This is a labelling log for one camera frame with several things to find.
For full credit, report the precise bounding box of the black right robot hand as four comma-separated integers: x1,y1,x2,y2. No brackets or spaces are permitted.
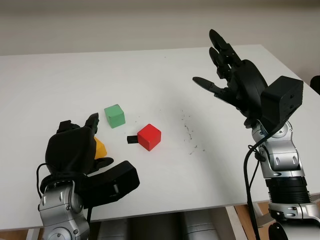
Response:
192,28,268,128

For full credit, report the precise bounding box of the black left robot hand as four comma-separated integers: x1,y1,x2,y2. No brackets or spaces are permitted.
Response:
44,112,115,177

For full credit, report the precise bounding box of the yellow wooden block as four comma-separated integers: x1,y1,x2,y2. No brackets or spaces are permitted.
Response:
93,136,108,161

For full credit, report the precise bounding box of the green wooden block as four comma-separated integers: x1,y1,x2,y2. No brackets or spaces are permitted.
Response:
104,104,126,129

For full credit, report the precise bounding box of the red wooden block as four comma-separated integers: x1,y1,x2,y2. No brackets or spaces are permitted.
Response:
136,123,162,152

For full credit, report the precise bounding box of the black rounded object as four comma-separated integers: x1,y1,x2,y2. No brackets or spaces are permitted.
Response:
310,75,320,96

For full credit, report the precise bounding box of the grey left robot thigh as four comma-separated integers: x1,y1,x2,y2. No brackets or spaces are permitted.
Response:
97,219,130,240

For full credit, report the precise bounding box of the grey robot thigh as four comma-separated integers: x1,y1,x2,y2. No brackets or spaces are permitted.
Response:
97,219,130,240
181,211,218,240

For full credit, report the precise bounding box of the white table leg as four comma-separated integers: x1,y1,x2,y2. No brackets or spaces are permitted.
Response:
25,228,40,240
226,203,266,240

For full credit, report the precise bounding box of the grey right robot thigh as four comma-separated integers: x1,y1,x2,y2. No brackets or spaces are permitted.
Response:
181,211,218,240

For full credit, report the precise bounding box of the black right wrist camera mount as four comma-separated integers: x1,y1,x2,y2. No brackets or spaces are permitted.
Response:
259,75,304,125

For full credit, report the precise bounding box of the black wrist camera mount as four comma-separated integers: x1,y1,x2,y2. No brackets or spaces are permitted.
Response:
82,160,140,209
259,75,304,125

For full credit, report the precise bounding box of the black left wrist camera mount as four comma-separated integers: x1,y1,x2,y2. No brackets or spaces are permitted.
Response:
82,160,140,209

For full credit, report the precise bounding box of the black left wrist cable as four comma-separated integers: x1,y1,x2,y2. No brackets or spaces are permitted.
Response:
36,162,94,224

